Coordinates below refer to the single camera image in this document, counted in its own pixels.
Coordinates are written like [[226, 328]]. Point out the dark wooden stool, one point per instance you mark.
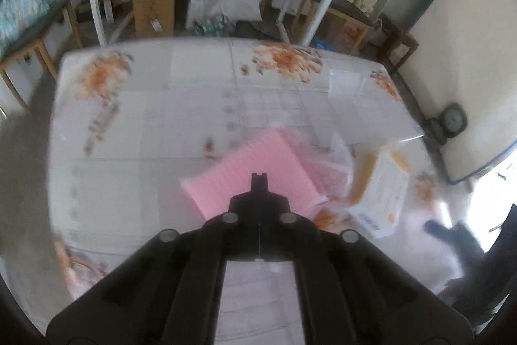
[[398, 38]]

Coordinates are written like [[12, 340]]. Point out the green drink cans pack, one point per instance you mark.
[[210, 27]]

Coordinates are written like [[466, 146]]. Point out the wooden chair with dark seat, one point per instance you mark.
[[36, 46]]

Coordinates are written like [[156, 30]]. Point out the pink cloth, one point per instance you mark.
[[250, 155]]

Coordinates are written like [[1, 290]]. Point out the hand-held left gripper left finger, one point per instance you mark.
[[246, 215]]

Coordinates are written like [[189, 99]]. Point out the light wooden chair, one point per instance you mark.
[[347, 11]]

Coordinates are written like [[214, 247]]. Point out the teal floral cloth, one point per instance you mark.
[[24, 5]]

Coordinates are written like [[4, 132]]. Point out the black round device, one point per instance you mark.
[[450, 122]]

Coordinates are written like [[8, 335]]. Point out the beige folding table board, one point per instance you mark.
[[464, 66]]

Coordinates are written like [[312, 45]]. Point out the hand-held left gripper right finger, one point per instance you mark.
[[271, 215]]

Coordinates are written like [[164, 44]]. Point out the translucent white plastic container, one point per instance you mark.
[[363, 106]]

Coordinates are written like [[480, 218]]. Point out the large brown cardboard box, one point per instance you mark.
[[153, 15]]

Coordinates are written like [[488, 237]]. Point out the orange white cardboard box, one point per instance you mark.
[[383, 191]]

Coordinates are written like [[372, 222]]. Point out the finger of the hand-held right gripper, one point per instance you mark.
[[438, 227]]

